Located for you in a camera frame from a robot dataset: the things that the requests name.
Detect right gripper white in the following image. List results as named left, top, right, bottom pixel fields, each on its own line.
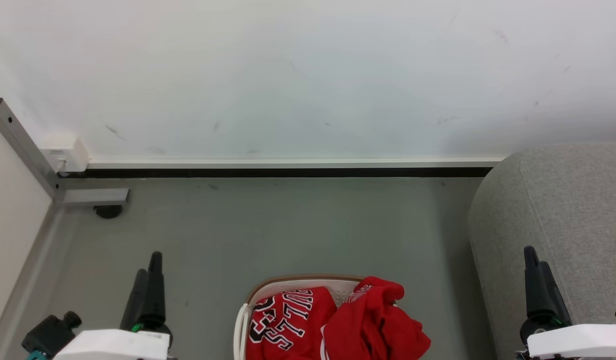
left=519, top=245, right=616, bottom=360

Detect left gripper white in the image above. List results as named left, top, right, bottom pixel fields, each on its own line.
left=53, top=251, right=173, bottom=360

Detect red jersey with printed lettering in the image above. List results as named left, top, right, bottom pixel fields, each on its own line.
left=245, top=286, right=338, bottom=360

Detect plain red shirt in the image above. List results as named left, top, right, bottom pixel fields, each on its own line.
left=320, top=276, right=432, bottom=360

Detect grey fabric sofa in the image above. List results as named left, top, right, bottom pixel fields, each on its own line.
left=468, top=142, right=616, bottom=360

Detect black caster foot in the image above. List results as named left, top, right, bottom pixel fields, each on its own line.
left=93, top=204, right=123, bottom=220

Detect white basket with brown rim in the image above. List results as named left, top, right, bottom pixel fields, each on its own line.
left=233, top=273, right=403, bottom=360

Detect white partition panel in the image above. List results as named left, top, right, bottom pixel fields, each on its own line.
left=0, top=117, right=56, bottom=346

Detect white baseboard strip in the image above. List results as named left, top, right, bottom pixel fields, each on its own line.
left=87, top=158, right=506, bottom=170

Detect white wall junction box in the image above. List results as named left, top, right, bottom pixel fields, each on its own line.
left=39, top=136, right=90, bottom=174

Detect grey metal frame post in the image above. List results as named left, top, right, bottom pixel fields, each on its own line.
left=0, top=97, right=130, bottom=207

